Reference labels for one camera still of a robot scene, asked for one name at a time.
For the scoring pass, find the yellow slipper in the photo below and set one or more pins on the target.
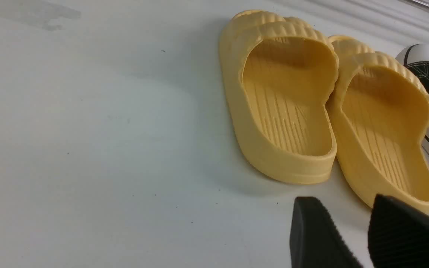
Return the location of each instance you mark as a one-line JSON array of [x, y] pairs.
[[379, 111], [278, 73]]

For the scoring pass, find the yellow right slipper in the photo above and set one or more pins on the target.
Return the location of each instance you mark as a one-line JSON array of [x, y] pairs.
[[379, 111]]

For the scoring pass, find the yellow left slipper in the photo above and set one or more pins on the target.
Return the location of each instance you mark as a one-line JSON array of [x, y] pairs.
[[278, 73]]

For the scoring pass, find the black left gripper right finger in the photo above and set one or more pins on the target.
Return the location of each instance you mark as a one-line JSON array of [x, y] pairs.
[[398, 234]]

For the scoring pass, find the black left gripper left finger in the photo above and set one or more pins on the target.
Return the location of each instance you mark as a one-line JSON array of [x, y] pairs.
[[315, 241]]

